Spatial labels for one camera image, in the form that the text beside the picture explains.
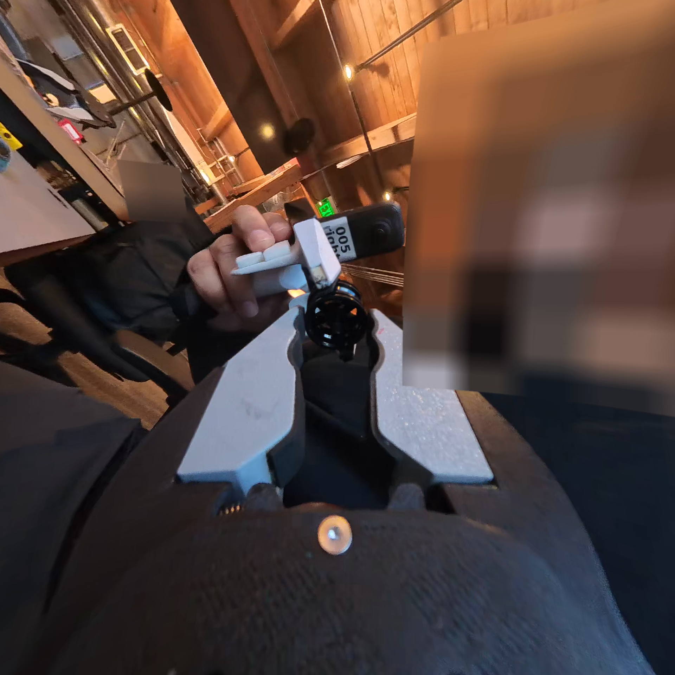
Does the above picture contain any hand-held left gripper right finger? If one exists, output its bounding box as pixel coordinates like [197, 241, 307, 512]
[368, 308, 494, 486]

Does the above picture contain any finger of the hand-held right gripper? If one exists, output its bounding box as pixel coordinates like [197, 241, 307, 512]
[230, 242, 311, 297]
[292, 218, 343, 290]

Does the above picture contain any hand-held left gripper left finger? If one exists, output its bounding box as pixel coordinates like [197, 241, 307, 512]
[176, 306, 308, 489]

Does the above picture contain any person's right forearm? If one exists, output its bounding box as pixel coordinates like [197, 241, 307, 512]
[170, 282, 296, 387]

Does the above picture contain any person's right hand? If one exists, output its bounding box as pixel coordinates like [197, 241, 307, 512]
[187, 205, 296, 332]

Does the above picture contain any wooden ceiling beam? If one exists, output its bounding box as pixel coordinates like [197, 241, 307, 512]
[203, 113, 417, 233]

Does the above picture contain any black round speaker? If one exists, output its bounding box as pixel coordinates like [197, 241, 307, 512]
[285, 117, 317, 155]

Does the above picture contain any person's dark jacket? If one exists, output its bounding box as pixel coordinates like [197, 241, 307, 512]
[0, 361, 675, 675]

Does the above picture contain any white table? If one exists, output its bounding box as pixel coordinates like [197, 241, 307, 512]
[0, 53, 130, 267]

